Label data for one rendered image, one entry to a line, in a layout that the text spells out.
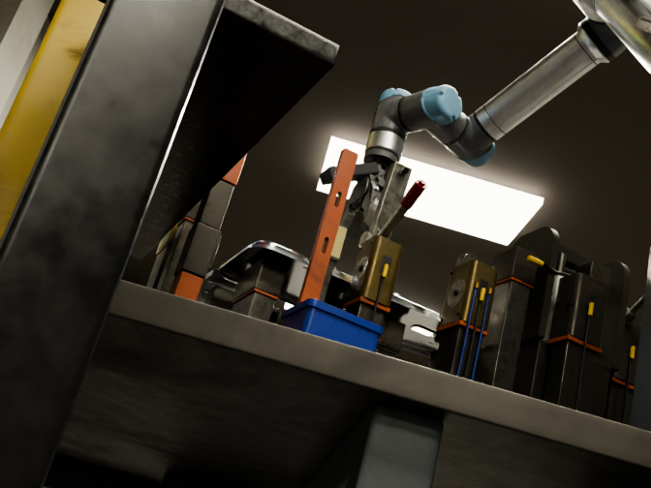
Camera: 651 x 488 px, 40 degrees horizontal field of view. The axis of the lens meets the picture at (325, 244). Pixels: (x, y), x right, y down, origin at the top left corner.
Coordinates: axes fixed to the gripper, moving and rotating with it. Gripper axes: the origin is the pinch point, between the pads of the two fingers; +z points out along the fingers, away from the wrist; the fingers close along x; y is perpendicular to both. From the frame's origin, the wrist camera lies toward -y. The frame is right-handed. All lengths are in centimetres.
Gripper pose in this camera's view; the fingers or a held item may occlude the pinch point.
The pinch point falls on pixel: (348, 240)
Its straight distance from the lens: 171.9
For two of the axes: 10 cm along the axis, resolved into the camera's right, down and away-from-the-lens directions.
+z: -2.5, 8.8, -4.0
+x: -4.3, 2.7, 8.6
